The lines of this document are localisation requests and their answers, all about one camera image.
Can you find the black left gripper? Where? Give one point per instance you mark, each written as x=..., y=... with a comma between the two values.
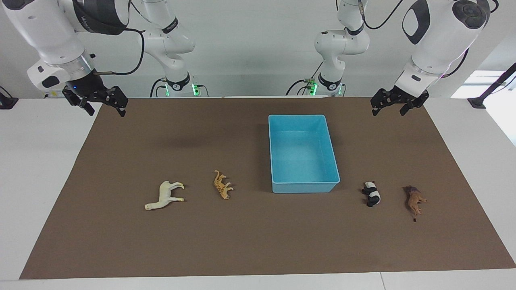
x=411, y=97

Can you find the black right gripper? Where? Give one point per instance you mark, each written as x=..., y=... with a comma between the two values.
x=86, y=86

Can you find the black white panda toy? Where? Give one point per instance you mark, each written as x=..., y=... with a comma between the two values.
x=373, y=194

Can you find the brown lion toy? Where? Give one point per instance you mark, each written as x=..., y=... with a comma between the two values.
x=414, y=200

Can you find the cream white horse toy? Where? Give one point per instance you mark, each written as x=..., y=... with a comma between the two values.
x=166, y=196

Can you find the orange striped tiger toy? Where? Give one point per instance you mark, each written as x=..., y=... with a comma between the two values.
x=221, y=186

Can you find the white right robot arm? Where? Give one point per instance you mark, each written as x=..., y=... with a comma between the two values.
x=48, y=36

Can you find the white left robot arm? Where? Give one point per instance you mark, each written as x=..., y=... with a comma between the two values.
x=437, y=36

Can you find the light blue storage box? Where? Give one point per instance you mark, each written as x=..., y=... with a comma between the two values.
x=302, y=153

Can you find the brown table mat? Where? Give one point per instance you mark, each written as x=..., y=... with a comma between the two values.
x=258, y=241

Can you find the black camera stand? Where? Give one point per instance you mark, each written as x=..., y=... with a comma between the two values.
x=489, y=88

